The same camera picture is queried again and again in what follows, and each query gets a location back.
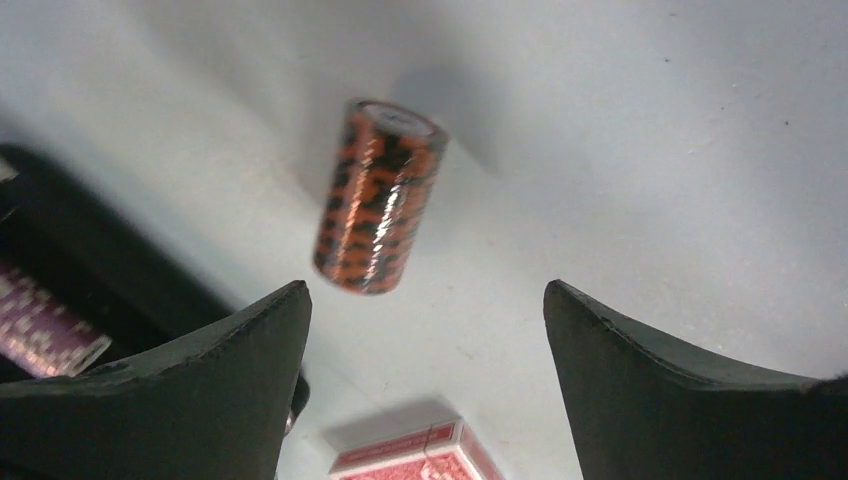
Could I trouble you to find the red playing card deck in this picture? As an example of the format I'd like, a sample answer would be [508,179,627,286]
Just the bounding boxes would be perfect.
[328,418,504,480]

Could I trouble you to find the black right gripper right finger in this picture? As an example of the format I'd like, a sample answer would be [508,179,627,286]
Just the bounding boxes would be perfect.
[543,280,847,479]

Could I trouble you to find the orange black chip stack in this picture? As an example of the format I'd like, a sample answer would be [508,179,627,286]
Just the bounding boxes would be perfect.
[313,98,450,296]

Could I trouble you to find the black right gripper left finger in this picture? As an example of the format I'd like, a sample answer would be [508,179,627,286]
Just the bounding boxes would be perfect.
[1,280,312,479]

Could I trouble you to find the black aluminium poker case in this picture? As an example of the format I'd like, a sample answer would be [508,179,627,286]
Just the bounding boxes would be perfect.
[1,143,302,441]

